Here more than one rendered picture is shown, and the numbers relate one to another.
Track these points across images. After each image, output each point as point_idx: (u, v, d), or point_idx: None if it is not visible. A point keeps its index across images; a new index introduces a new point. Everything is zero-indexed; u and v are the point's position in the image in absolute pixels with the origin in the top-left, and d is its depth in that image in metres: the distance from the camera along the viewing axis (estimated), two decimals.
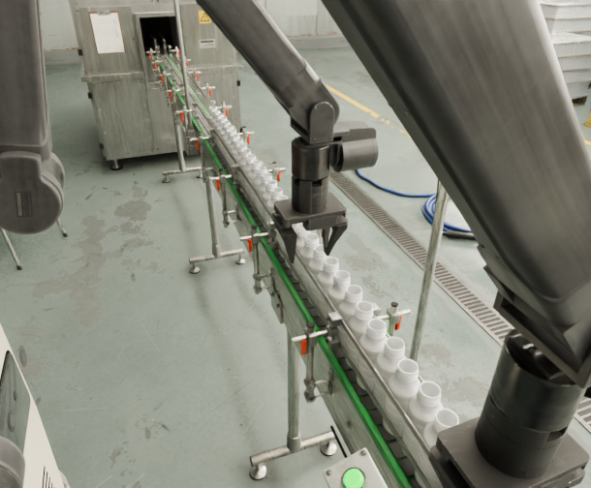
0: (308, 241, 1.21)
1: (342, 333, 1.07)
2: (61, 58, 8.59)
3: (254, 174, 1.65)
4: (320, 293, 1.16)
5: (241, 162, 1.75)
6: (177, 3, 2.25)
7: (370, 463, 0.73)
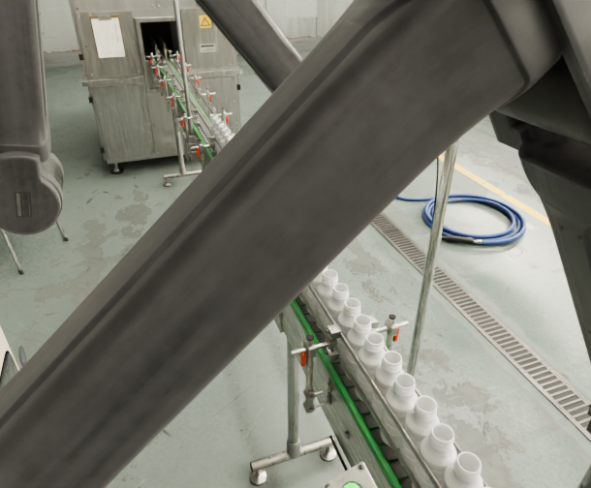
0: None
1: (341, 345, 1.09)
2: (61, 60, 8.60)
3: None
4: (319, 305, 1.18)
5: None
6: (178, 12, 2.27)
7: (368, 476, 0.75)
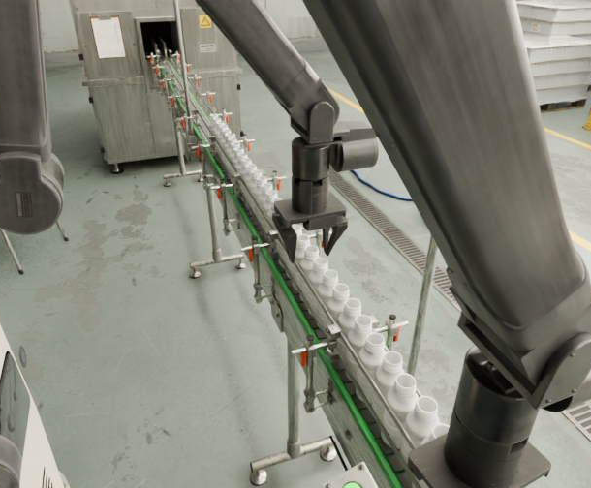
0: (307, 253, 1.23)
1: (341, 346, 1.09)
2: (61, 60, 8.60)
3: (255, 184, 1.67)
4: (319, 305, 1.18)
5: (242, 171, 1.77)
6: (178, 12, 2.27)
7: (368, 476, 0.75)
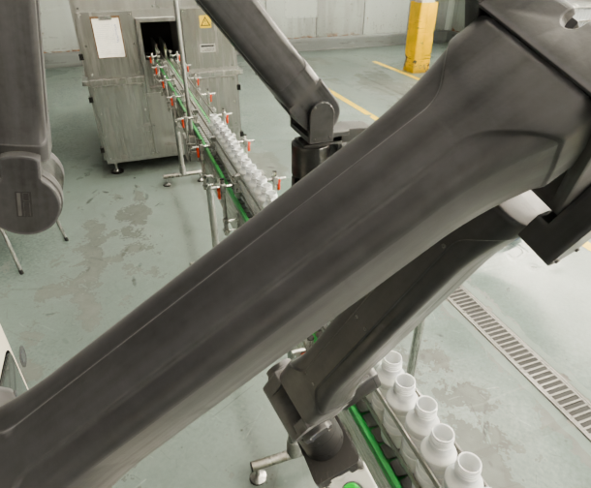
0: None
1: None
2: (61, 60, 8.60)
3: (255, 184, 1.67)
4: None
5: (242, 170, 1.77)
6: (178, 12, 2.27)
7: (368, 476, 0.75)
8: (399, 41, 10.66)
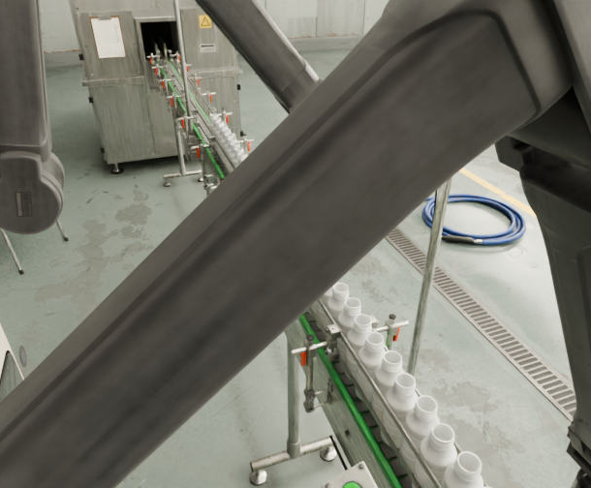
0: None
1: (341, 345, 1.09)
2: (61, 60, 8.60)
3: None
4: (319, 305, 1.18)
5: None
6: (178, 12, 2.27)
7: (368, 476, 0.75)
8: None
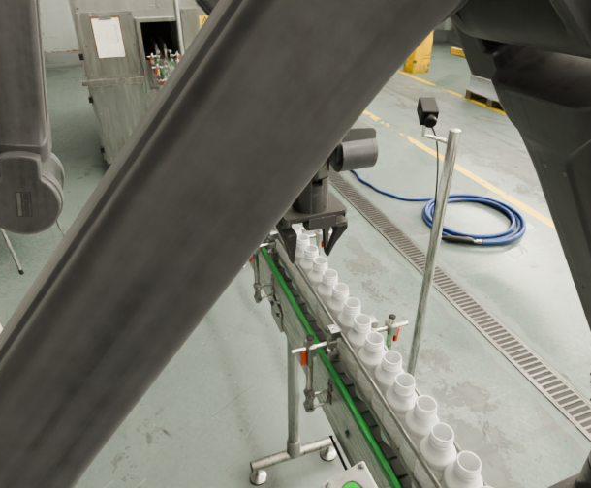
0: (307, 253, 1.23)
1: (341, 345, 1.09)
2: (61, 60, 8.61)
3: None
4: (319, 305, 1.18)
5: None
6: (178, 12, 2.27)
7: (368, 476, 0.75)
8: None
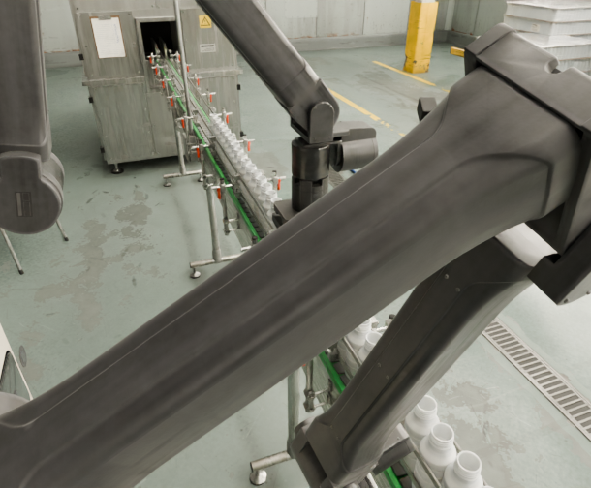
0: None
1: (341, 345, 1.09)
2: (61, 60, 8.60)
3: (255, 184, 1.67)
4: None
5: (241, 170, 1.77)
6: (178, 12, 2.27)
7: (368, 476, 0.75)
8: (399, 41, 10.66)
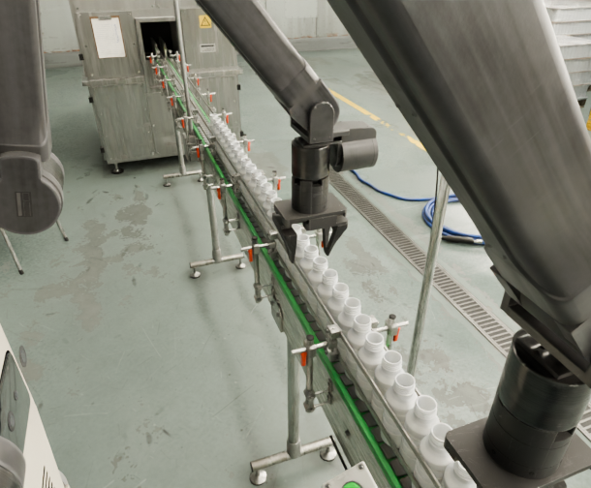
0: (307, 253, 1.23)
1: (341, 345, 1.09)
2: (61, 60, 8.60)
3: (255, 184, 1.67)
4: (319, 305, 1.18)
5: (241, 170, 1.77)
6: (178, 12, 2.27)
7: (368, 476, 0.75)
8: None
